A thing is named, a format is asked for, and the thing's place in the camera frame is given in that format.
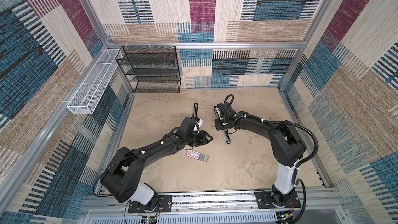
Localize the black wire shelf rack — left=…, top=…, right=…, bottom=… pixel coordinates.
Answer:
left=116, top=46, right=181, bottom=93

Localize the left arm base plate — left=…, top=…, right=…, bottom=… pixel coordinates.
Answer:
left=127, top=195, right=173, bottom=214

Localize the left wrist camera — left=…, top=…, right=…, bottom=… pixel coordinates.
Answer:
left=193, top=117, right=203, bottom=132

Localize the aluminium front rail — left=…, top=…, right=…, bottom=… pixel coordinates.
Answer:
left=78, top=187, right=354, bottom=224

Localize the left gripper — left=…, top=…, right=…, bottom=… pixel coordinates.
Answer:
left=184, top=131, right=213, bottom=147

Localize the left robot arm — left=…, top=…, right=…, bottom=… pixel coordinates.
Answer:
left=99, top=117, right=213, bottom=213

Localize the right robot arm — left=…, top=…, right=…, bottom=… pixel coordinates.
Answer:
left=214, top=102, right=313, bottom=208

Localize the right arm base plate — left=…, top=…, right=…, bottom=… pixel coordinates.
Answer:
left=254, top=189, right=302, bottom=209

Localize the white mesh wall basket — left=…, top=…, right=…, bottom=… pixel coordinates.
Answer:
left=67, top=49, right=119, bottom=115

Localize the grey silver stapler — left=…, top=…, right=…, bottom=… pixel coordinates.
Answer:
left=214, top=106, right=231, bottom=146

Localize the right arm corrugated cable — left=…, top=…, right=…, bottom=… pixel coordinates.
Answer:
left=222, top=94, right=319, bottom=224

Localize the red white staple box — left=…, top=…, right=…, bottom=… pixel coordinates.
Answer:
left=186, top=150, right=201, bottom=160

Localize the grey staple tray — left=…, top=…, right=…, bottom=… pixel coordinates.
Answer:
left=198, top=153, right=209, bottom=163

